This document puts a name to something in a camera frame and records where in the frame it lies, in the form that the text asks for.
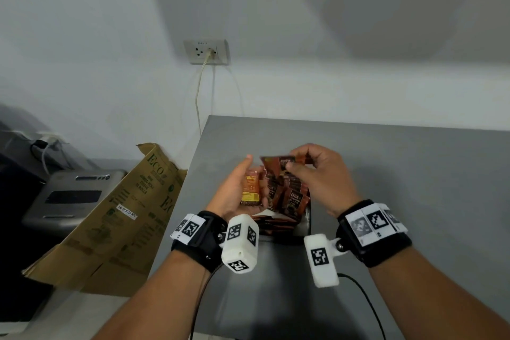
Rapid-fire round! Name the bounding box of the person's left hand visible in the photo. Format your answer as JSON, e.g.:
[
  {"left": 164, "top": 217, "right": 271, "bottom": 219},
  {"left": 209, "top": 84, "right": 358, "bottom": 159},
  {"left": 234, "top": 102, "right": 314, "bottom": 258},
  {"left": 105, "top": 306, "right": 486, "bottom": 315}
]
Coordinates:
[{"left": 205, "top": 154, "right": 268, "bottom": 223}]

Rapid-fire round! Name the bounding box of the person's right hand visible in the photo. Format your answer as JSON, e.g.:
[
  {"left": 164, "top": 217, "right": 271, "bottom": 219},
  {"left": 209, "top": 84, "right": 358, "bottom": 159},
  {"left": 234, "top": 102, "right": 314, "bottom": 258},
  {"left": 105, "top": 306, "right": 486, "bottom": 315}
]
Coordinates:
[{"left": 285, "top": 143, "right": 363, "bottom": 219}]

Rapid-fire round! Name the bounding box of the pile of orange coffee sachets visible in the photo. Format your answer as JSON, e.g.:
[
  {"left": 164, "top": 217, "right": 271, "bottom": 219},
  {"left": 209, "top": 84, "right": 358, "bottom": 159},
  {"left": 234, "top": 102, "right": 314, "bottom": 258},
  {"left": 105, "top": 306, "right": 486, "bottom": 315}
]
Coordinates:
[
  {"left": 261, "top": 168, "right": 311, "bottom": 222},
  {"left": 251, "top": 210, "right": 302, "bottom": 237}
]

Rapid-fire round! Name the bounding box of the black tray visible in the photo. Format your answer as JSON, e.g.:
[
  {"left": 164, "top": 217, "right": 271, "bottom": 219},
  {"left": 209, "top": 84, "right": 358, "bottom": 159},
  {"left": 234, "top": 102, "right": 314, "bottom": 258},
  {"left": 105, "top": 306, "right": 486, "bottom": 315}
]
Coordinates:
[{"left": 254, "top": 200, "right": 312, "bottom": 245}]

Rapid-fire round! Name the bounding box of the person's left forearm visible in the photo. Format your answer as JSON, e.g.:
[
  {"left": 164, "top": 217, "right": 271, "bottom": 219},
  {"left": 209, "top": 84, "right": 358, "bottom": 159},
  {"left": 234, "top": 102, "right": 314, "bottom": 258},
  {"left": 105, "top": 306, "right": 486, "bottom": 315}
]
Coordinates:
[{"left": 93, "top": 250, "right": 212, "bottom": 340}]

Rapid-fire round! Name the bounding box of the person's right forearm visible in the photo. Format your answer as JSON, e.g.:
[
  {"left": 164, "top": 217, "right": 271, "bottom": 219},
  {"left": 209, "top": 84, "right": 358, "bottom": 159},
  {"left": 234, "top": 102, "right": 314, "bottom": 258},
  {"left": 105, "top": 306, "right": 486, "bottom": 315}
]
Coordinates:
[{"left": 368, "top": 248, "right": 510, "bottom": 340}]

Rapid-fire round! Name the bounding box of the black wristband with marker tags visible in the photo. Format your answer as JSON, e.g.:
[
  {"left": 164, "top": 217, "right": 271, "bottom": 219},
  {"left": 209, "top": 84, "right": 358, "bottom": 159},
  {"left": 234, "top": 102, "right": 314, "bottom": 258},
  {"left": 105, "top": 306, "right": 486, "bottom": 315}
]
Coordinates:
[
  {"left": 336, "top": 199, "right": 413, "bottom": 269},
  {"left": 170, "top": 211, "right": 228, "bottom": 273}
]

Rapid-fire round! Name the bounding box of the brown cardboard box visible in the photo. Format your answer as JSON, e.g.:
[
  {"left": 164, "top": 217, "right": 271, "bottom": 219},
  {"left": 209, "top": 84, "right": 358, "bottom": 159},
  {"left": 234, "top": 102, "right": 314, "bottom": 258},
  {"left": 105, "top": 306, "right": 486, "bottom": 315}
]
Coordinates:
[{"left": 22, "top": 143, "right": 187, "bottom": 298}]

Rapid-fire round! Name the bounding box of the grey appliance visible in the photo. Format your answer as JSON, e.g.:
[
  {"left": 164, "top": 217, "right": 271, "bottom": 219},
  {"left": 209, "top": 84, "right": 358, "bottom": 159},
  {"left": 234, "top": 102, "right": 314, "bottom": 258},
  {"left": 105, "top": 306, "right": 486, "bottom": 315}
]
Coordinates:
[{"left": 22, "top": 169, "right": 128, "bottom": 235}]

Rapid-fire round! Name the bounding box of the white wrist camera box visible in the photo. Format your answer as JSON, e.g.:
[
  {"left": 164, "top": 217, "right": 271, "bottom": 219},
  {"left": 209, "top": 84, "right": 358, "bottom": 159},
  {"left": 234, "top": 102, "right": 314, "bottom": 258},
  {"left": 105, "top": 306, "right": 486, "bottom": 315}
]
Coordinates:
[
  {"left": 221, "top": 214, "right": 260, "bottom": 274},
  {"left": 303, "top": 234, "right": 343, "bottom": 288}
]

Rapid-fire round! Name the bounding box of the cream power cord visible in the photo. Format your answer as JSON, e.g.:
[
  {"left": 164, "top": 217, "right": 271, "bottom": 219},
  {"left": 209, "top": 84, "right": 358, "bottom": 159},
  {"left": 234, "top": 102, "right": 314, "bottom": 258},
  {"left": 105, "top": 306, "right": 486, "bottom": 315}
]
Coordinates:
[{"left": 195, "top": 50, "right": 216, "bottom": 135}]

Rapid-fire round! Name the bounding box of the black camera cable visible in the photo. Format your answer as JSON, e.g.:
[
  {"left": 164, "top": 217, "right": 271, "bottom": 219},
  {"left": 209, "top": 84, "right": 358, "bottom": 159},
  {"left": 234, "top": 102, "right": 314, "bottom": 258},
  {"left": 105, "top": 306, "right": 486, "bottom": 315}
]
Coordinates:
[
  {"left": 337, "top": 273, "right": 386, "bottom": 340},
  {"left": 190, "top": 263, "right": 224, "bottom": 340}
]

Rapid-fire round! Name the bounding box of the white wall socket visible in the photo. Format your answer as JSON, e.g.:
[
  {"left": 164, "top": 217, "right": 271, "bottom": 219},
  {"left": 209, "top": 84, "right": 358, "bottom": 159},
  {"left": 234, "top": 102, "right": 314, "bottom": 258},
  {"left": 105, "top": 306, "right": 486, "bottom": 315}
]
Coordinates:
[{"left": 183, "top": 39, "right": 231, "bottom": 66}]

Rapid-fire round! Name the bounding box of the white charger cable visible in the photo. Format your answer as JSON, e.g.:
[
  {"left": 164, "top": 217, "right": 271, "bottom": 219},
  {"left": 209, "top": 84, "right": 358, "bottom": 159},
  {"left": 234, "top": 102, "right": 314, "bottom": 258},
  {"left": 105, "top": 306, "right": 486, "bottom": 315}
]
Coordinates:
[{"left": 31, "top": 134, "right": 66, "bottom": 175}]

